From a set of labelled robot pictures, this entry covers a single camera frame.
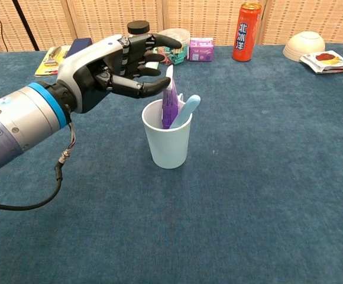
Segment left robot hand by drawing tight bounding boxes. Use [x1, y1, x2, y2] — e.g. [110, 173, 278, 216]
[56, 33, 183, 115]

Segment purple white toothpaste tube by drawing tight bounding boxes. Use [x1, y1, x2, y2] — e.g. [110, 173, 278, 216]
[161, 64, 180, 130]

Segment light blue toothbrush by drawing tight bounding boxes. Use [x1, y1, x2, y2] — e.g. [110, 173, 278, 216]
[169, 94, 202, 130]

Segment white plastic cup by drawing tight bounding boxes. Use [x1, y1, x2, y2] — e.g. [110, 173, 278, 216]
[141, 93, 193, 169]

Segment dark blue box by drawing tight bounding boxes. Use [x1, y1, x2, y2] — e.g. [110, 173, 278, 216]
[66, 37, 93, 59]

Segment glass jar with black lid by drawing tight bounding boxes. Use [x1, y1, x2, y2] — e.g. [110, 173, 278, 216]
[127, 20, 154, 38]

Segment razor in yellow blister pack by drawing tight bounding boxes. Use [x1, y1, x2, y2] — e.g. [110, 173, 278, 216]
[34, 45, 72, 77]

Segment black tripod pole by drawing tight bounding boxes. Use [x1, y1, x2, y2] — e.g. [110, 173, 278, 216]
[11, 0, 40, 51]

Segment clear tub of binder clips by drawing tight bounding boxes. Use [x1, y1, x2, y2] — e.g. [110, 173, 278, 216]
[156, 28, 191, 65]

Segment purple tissue pack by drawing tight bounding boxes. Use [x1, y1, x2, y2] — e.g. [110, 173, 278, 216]
[188, 37, 215, 62]

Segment bamboo folding screen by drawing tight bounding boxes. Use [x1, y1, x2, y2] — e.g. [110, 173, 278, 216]
[0, 0, 343, 53]

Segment orange soda can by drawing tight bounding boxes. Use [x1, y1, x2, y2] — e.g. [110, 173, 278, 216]
[232, 2, 263, 63]

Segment blue table cloth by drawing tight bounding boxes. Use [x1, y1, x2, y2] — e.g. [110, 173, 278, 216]
[0, 43, 343, 284]

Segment upturned cream bowl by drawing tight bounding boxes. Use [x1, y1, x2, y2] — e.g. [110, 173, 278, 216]
[282, 31, 326, 63]

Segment white snack packet red picture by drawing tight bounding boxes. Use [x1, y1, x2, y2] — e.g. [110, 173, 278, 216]
[299, 50, 343, 74]

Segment thin black background cable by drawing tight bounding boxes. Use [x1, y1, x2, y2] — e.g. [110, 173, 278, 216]
[0, 0, 9, 51]

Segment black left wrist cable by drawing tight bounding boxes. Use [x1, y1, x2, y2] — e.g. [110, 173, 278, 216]
[0, 114, 77, 211]

